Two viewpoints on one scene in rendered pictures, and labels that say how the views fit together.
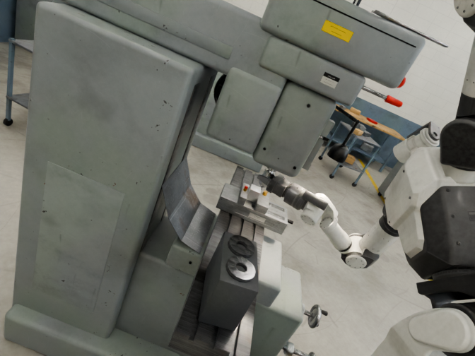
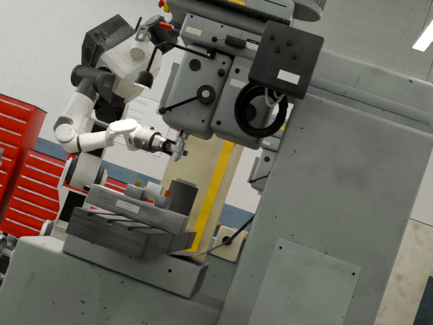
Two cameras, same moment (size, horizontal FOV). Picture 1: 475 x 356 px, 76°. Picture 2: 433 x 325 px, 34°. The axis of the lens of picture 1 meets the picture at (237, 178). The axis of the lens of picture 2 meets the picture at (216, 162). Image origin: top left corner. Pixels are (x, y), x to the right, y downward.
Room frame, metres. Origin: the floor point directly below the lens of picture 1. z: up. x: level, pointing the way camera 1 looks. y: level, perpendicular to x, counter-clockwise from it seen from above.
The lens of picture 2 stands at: (3.80, 0.47, 1.07)
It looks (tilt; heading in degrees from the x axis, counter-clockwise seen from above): 4 degrees up; 189
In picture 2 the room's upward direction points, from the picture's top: 20 degrees clockwise
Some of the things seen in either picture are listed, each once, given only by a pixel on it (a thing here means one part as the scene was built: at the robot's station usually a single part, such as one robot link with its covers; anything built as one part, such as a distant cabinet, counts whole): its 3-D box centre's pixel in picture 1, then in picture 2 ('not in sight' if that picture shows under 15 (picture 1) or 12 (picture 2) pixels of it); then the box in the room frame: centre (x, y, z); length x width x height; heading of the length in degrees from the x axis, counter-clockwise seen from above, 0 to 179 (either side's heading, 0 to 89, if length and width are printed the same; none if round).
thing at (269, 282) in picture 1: (228, 252); (139, 256); (1.16, -0.11, 0.80); 0.50 x 0.35 x 0.12; 93
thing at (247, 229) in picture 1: (238, 232); (145, 232); (1.20, -0.11, 0.90); 1.24 x 0.23 x 0.08; 3
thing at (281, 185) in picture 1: (285, 190); (158, 144); (1.13, -0.20, 1.23); 0.13 x 0.12 x 0.10; 160
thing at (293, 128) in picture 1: (291, 126); (199, 93); (1.16, -0.11, 1.47); 0.21 x 0.19 x 0.32; 3
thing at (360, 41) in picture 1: (336, 33); (231, 11); (1.16, -0.10, 1.81); 0.47 x 0.26 x 0.16; 93
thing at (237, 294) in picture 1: (230, 277); (178, 202); (0.75, -0.11, 1.04); 0.22 x 0.12 x 0.20; 10
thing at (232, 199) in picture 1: (254, 205); (140, 204); (1.33, -0.13, 0.99); 0.35 x 0.15 x 0.11; 94
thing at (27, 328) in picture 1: (144, 322); not in sight; (1.15, 0.14, 0.10); 1.20 x 0.60 x 0.20; 93
